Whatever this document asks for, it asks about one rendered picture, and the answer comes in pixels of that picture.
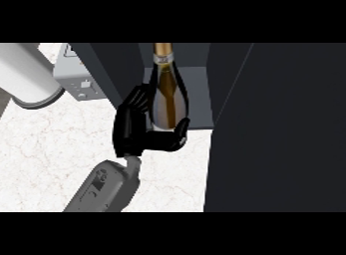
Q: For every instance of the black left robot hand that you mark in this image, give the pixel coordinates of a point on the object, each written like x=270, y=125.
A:
x=128, y=132

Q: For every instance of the dark wine bottle gold foil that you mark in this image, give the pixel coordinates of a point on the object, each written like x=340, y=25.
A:
x=168, y=99

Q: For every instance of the dark grey cabinet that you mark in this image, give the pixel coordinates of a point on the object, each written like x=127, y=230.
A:
x=115, y=69

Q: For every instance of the dark grey cabinet door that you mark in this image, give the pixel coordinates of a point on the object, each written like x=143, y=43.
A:
x=287, y=132

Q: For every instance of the pale grey appliance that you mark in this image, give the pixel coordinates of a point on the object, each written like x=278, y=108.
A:
x=77, y=78

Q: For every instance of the white cylinder with grey rim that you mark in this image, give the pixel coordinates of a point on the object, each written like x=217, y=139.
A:
x=18, y=71

